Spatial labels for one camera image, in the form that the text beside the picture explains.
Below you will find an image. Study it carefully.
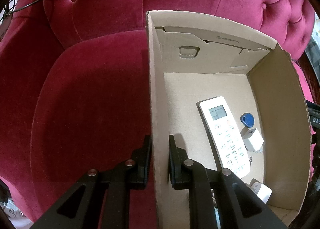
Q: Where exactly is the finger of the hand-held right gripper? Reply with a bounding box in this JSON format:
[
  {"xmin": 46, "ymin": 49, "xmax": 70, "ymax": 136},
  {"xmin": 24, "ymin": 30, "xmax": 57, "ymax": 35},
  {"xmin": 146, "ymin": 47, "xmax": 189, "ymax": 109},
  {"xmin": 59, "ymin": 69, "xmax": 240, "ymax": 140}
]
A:
[{"xmin": 305, "ymin": 101, "xmax": 320, "ymax": 117}]

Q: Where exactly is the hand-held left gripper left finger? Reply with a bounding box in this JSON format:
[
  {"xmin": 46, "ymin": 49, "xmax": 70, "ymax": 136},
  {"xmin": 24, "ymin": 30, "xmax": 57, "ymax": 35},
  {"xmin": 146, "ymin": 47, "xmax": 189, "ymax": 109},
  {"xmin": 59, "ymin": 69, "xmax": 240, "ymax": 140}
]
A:
[{"xmin": 32, "ymin": 134, "xmax": 152, "ymax": 229}]

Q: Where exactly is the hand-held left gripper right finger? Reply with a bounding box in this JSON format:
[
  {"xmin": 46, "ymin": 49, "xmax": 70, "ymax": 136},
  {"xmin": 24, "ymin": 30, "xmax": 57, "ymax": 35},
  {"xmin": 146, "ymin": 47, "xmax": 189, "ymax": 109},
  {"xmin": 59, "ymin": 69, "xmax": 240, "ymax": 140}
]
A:
[{"xmin": 168, "ymin": 134, "xmax": 287, "ymax": 229}]

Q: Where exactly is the white remote control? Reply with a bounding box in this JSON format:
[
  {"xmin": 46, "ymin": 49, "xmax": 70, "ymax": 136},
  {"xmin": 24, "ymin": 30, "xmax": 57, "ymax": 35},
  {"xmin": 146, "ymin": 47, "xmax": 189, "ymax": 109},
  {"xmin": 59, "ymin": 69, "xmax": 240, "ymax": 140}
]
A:
[{"xmin": 199, "ymin": 96, "xmax": 251, "ymax": 178}]

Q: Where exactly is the small white charger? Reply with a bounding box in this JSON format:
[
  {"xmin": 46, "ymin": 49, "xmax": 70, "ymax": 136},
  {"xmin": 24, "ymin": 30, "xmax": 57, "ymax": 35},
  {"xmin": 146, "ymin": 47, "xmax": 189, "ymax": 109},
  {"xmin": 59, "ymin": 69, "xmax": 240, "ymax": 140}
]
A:
[{"xmin": 240, "ymin": 128, "xmax": 265, "ymax": 154}]

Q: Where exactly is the blue key fob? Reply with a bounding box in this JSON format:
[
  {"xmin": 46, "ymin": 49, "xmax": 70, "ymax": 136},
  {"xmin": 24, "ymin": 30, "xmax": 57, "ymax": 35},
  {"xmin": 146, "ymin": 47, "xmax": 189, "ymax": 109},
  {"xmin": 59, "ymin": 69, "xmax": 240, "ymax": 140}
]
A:
[{"xmin": 239, "ymin": 113, "xmax": 255, "ymax": 128}]

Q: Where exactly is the large white charger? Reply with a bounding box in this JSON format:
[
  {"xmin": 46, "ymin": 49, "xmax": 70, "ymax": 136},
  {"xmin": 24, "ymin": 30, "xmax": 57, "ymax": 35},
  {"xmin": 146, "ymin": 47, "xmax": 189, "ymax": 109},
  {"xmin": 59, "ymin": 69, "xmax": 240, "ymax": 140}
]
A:
[{"xmin": 246, "ymin": 178, "xmax": 272, "ymax": 205}]

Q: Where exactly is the cardboard box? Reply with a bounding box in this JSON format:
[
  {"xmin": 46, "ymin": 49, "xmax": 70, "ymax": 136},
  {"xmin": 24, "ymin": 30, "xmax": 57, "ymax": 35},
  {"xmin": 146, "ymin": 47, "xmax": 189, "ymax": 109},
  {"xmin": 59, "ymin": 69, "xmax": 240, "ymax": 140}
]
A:
[{"xmin": 145, "ymin": 10, "xmax": 313, "ymax": 229}]

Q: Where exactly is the red velvet tufted sofa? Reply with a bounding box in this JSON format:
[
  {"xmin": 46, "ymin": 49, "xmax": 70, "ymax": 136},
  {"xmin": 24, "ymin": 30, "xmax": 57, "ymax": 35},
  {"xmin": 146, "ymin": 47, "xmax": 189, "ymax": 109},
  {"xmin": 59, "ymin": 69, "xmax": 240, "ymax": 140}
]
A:
[{"xmin": 0, "ymin": 0, "xmax": 320, "ymax": 229}]

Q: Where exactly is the brown board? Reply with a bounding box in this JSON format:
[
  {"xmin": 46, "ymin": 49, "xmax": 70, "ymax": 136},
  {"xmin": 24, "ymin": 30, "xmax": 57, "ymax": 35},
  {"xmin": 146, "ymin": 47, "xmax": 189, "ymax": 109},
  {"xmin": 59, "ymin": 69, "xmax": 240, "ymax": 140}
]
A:
[{"xmin": 0, "ymin": 15, "xmax": 13, "ymax": 40}]

